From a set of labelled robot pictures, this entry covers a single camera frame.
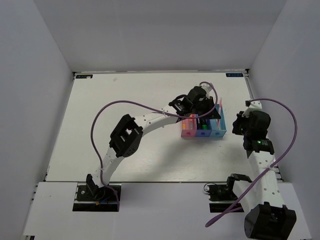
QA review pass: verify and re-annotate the light blue plastic bin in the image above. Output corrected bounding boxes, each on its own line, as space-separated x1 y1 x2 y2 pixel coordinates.
209 104 227 139

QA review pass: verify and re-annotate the black marker purple cap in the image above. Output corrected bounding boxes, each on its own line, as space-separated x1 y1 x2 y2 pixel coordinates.
196 118 202 130

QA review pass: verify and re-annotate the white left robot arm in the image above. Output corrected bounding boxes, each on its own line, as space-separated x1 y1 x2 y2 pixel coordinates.
85 81 218 200

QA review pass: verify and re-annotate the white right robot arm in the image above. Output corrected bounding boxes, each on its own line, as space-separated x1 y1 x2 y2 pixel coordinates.
225 110 297 240

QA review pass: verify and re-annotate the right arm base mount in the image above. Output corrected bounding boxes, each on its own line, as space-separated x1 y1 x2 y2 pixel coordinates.
203 173 252 213

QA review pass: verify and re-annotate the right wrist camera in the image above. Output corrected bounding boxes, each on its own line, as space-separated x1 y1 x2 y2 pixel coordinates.
243 99 262 116

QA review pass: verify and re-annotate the orange highlighter pink cap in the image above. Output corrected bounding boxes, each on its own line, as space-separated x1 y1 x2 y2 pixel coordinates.
181 119 189 130

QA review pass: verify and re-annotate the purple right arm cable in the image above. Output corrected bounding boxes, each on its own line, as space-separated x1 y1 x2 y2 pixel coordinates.
205 98 298 228

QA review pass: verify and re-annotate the pink plastic bin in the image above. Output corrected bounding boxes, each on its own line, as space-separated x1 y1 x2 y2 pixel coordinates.
181 119 197 138

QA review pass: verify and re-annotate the blue-violet plastic bin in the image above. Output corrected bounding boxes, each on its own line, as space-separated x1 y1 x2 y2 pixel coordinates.
195 118 212 138

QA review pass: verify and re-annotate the orange capped clear highlighter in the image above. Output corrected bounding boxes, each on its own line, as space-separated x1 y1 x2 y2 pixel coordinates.
189 114 197 130

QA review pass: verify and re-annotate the left corner label sticker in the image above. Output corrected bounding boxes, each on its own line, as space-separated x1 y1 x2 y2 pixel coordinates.
75 74 93 79

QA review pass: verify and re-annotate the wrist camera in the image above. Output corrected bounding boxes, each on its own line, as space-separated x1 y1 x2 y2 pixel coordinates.
200 83 212 98
243 99 262 116

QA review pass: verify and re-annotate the right corner label sticker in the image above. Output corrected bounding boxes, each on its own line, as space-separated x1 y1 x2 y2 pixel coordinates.
225 72 244 78

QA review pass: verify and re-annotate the thin pink pen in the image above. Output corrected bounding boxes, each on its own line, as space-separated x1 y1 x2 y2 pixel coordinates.
219 97 222 125

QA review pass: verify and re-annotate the corner label sticker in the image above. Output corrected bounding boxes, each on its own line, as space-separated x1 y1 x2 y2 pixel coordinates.
75 74 93 79
225 72 244 78

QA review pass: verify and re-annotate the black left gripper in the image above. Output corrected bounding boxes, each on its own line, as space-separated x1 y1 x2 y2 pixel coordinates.
190 96 221 120

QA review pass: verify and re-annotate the black marker green cap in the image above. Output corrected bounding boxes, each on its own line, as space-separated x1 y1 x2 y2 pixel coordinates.
201 119 209 130

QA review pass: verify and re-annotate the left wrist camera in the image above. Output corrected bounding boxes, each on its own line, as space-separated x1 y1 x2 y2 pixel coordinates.
200 83 212 98

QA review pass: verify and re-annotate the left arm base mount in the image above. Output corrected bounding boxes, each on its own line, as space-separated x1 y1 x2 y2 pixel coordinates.
72 174 121 212

